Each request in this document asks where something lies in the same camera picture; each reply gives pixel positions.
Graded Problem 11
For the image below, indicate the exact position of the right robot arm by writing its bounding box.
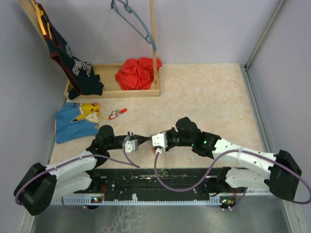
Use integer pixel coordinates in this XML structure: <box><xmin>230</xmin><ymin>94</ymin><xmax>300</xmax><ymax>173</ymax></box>
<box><xmin>164</xmin><ymin>117</ymin><xmax>302</xmax><ymax>201</ymax></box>

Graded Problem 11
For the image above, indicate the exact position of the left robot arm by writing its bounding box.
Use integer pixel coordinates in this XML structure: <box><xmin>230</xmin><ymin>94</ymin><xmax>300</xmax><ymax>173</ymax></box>
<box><xmin>14</xmin><ymin>125</ymin><xmax>152</xmax><ymax>216</ymax></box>

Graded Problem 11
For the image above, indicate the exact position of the red crumpled cloth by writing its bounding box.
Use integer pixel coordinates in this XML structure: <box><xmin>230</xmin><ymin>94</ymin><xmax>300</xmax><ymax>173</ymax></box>
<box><xmin>115</xmin><ymin>57</ymin><xmax>154</xmax><ymax>90</ymax></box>

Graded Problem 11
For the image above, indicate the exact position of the blue pikachu shirt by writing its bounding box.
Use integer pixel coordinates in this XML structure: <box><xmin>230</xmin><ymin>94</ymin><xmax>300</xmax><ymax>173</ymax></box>
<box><xmin>55</xmin><ymin>102</ymin><xmax>100</xmax><ymax>144</ymax></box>

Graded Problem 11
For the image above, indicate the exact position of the wooden rack tray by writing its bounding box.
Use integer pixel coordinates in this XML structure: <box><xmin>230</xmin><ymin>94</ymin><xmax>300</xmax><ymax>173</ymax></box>
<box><xmin>19</xmin><ymin>0</ymin><xmax>160</xmax><ymax>100</ymax></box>

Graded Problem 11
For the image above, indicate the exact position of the dark navy jersey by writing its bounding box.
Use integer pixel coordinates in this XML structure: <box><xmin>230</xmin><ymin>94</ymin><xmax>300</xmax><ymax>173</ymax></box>
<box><xmin>41</xmin><ymin>5</ymin><xmax>104</xmax><ymax>100</ymax></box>

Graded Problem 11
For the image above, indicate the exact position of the teal clothes hanger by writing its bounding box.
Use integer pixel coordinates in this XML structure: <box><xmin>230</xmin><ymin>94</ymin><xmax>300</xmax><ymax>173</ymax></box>
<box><xmin>111</xmin><ymin>0</ymin><xmax>157</xmax><ymax>51</ymax></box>

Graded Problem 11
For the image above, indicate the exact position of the yellow clothes hanger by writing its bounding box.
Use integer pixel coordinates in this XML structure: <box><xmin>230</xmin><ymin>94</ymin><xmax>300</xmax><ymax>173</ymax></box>
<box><xmin>31</xmin><ymin>0</ymin><xmax>52</xmax><ymax>40</ymax></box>

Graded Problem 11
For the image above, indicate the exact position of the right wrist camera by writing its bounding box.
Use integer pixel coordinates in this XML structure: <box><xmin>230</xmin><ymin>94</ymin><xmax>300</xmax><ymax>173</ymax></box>
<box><xmin>151</xmin><ymin>132</ymin><xmax>168</xmax><ymax>154</ymax></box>

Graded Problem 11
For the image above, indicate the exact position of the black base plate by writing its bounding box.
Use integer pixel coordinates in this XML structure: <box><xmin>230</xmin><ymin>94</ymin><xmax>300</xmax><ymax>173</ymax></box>
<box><xmin>46</xmin><ymin>167</ymin><xmax>279</xmax><ymax>202</ymax></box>

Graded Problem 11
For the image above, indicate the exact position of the aluminium frame rail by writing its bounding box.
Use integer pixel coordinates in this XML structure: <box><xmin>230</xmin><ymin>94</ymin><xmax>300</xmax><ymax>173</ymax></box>
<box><xmin>242</xmin><ymin>0</ymin><xmax>311</xmax><ymax>233</ymax></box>

